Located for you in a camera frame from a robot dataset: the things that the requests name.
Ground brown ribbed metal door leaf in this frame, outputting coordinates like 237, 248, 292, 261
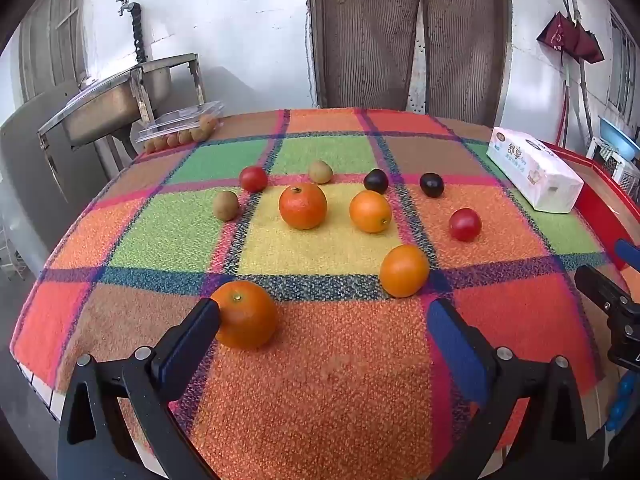
306, 0, 428, 111
424, 0, 512, 120

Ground white air conditioner unit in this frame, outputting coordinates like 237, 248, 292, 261
586, 136, 640, 186

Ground white tissue pack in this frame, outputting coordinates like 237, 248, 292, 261
486, 126, 585, 213

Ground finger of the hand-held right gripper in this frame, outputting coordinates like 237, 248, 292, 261
614, 238, 640, 272
574, 265, 640, 313

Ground black spiral hose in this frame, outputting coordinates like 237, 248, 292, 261
131, 2, 148, 65

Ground person's right hand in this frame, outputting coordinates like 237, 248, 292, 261
604, 370, 638, 432

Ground colourful plaid blanket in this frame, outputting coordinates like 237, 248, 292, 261
9, 108, 626, 480

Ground brown kiwi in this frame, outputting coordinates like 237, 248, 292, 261
212, 190, 240, 222
308, 160, 334, 185

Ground barred window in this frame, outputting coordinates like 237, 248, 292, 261
607, 10, 640, 117

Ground clear plastic clamshell container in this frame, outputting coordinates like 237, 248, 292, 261
131, 101, 226, 155

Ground stainless steel sink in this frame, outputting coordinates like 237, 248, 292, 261
37, 53, 207, 148

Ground red pole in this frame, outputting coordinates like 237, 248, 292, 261
560, 85, 572, 147

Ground red tomato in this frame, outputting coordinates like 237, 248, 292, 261
239, 165, 269, 194
448, 207, 483, 242

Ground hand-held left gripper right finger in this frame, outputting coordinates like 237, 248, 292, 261
426, 299, 607, 480

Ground smooth orange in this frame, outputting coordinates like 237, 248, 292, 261
349, 190, 392, 234
379, 244, 430, 298

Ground dark purple plum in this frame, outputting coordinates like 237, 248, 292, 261
363, 168, 389, 195
419, 172, 445, 199

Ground dark orange mandarin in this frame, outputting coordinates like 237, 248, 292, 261
212, 280, 279, 351
278, 182, 328, 231

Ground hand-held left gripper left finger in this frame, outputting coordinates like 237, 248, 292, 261
56, 298, 223, 480

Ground light blue plastic basin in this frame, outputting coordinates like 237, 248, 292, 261
597, 116, 640, 161

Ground group of small brown fruits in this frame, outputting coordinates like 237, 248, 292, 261
144, 114, 218, 155

